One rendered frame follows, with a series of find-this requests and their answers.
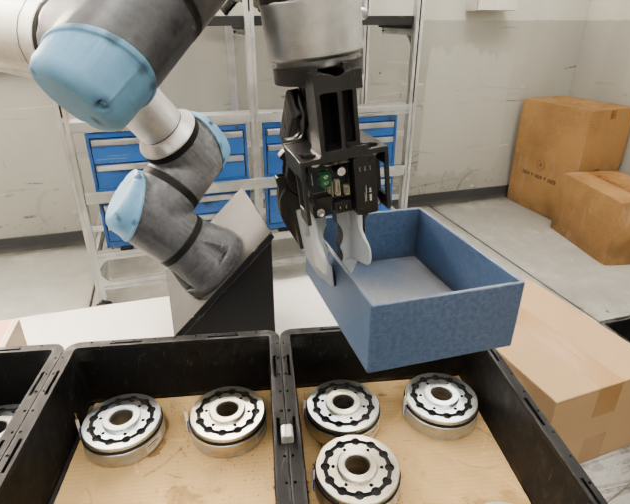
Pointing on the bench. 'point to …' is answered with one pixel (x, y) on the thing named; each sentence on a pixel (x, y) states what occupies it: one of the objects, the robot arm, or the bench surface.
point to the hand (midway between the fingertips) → (334, 269)
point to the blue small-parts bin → (418, 293)
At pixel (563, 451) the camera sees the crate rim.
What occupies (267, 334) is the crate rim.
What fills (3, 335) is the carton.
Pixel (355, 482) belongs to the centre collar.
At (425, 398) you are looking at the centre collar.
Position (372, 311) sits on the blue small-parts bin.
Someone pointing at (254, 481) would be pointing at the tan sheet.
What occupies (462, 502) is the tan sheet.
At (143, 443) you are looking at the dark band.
